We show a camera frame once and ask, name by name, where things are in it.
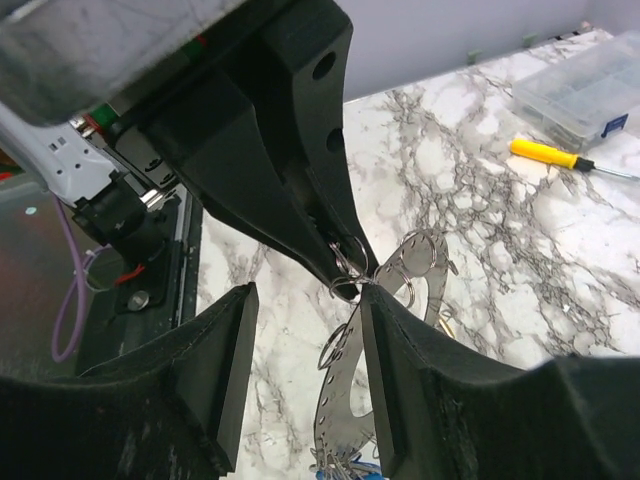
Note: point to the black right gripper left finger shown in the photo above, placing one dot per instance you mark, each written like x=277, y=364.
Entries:
x=170, y=409

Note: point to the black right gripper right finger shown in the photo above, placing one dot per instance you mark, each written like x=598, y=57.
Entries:
x=444, y=411

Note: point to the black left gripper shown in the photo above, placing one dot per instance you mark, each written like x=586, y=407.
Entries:
x=244, y=101

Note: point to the blue key tag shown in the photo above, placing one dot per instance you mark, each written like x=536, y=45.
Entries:
x=356, y=470

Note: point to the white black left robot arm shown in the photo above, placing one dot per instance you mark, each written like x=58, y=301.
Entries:
x=53, y=124

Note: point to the yellow black screwdriver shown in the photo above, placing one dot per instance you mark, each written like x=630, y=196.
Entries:
x=559, y=158

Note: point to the clear plastic parts box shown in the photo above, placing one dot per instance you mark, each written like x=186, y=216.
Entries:
x=586, y=99

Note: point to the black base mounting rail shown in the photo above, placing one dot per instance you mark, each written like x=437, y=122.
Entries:
x=124, y=317

